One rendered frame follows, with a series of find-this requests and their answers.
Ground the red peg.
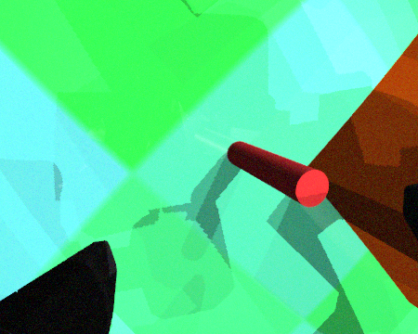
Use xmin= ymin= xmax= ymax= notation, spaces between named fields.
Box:
xmin=228 ymin=141 xmax=329 ymax=207

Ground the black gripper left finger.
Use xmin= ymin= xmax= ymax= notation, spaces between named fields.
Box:
xmin=0 ymin=240 xmax=117 ymax=334

